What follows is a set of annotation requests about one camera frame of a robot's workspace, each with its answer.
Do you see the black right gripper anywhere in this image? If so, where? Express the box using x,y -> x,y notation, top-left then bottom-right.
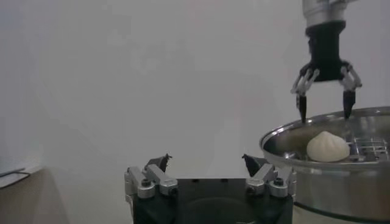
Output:
291,20 -> 363,124

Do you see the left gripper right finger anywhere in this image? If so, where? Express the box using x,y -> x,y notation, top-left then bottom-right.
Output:
242,153 -> 296,198

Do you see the white side table with cable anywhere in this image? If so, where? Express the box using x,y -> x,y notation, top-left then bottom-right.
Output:
0,155 -> 45,189

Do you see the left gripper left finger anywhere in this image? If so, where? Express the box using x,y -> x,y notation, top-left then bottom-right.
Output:
124,153 -> 179,199

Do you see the white steamed baozi bun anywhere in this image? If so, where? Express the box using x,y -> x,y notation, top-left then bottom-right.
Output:
306,130 -> 351,163

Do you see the perforated steel steamer basket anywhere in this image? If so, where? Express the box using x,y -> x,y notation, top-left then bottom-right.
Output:
259,106 -> 390,220

